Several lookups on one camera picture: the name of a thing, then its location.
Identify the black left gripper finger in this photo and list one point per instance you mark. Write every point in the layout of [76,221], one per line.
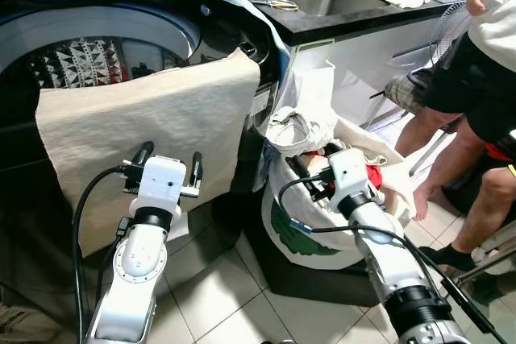
[196,171]
[143,155]

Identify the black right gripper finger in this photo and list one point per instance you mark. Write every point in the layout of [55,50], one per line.
[299,163]

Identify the white smartphone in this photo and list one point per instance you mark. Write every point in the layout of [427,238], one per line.
[492,1]

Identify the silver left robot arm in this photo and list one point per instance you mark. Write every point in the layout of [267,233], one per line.
[137,263]

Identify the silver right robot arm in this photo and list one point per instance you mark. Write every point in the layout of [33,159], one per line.
[387,255]

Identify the beige towel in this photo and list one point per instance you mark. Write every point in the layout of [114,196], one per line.
[161,110]

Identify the white canvas laundry bag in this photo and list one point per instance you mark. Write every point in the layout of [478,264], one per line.
[334,249]

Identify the white printed plastic bag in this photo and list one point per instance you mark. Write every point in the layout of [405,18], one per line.
[314,86]

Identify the black stool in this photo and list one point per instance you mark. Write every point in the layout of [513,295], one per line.
[314,283]

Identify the thin green hanger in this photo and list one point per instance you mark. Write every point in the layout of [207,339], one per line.
[329,62]

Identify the seated person black sock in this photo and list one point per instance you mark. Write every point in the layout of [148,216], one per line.
[484,207]

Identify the triangle patterned cloth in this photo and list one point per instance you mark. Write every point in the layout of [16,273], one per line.
[81,62]

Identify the metal framed glass table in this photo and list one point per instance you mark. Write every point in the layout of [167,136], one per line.
[492,259]

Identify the plaid cushioned stool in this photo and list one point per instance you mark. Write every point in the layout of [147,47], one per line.
[407,90]

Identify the person in black shorts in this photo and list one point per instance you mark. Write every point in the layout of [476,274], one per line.
[468,78]

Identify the scissors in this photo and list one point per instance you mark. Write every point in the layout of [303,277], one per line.
[284,4]

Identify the blue grey towel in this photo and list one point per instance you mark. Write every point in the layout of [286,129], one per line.
[242,6]

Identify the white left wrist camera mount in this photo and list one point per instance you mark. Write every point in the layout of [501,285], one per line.
[161,183]

